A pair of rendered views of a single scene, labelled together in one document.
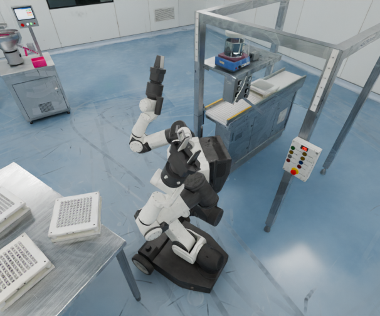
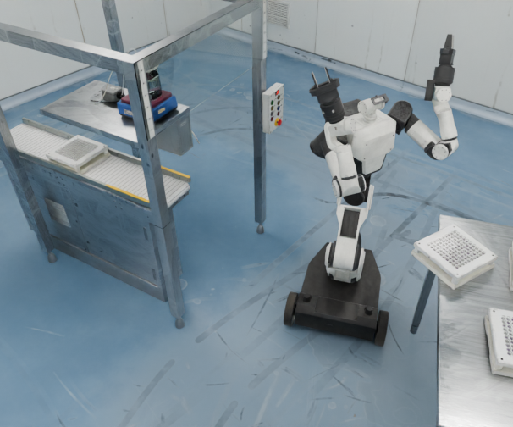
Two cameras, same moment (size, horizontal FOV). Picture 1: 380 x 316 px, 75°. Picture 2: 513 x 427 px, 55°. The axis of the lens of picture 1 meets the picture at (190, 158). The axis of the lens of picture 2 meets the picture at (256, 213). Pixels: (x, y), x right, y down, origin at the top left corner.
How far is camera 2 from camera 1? 2.76 m
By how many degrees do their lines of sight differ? 74
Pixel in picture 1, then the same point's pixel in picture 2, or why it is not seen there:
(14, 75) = not seen: outside the picture
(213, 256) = not seen: hidden behind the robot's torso
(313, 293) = (317, 197)
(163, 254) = (361, 300)
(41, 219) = (482, 296)
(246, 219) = (253, 250)
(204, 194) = not seen: hidden behind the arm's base
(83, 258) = (482, 235)
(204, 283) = (369, 256)
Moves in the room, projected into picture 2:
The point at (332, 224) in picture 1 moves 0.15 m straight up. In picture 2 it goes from (229, 183) to (228, 169)
